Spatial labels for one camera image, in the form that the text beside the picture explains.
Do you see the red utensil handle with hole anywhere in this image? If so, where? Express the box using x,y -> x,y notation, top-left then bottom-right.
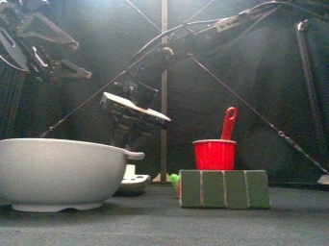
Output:
220,106 -> 240,141

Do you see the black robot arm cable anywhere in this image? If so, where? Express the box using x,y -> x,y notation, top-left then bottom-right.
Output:
128,18 -> 227,65

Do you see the red ribbed cup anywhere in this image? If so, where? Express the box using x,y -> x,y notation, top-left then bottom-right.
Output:
192,138 -> 239,171

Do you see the green block with white stripes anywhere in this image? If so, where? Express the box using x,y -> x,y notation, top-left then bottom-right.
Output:
178,169 -> 273,210

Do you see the small bright green toy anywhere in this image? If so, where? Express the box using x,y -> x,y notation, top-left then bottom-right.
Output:
169,173 -> 181,193

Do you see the vertical metal frame pole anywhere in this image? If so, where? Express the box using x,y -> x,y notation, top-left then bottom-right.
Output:
150,0 -> 174,185

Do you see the thin diagonal brace wire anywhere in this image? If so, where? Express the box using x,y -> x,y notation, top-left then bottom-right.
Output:
39,0 -> 216,138
124,0 -> 329,176

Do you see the large white bowl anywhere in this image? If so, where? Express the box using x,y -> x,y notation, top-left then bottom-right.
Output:
0,137 -> 148,213

